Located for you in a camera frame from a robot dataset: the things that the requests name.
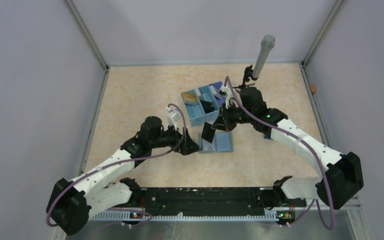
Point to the middle blue card tray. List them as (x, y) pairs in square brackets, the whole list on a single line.
[(204, 93)]

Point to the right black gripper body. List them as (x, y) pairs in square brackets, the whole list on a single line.
[(232, 116)]

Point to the grey cylinder on tripod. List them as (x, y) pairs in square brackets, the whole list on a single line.
[(266, 45)]

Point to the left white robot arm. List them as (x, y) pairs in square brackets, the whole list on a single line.
[(74, 202)]

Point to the purple card tray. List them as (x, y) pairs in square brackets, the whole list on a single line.
[(216, 88)]

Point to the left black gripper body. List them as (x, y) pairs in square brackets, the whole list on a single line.
[(170, 138)]

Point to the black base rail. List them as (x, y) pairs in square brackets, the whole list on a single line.
[(209, 201)]

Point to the green leather card holder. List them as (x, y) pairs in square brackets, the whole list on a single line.
[(222, 143)]

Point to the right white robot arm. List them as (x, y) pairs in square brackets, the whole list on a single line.
[(339, 175)]

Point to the small brown wall piece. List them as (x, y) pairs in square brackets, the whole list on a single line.
[(312, 88)]

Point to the light blue card tray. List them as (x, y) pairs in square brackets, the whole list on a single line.
[(195, 112)]

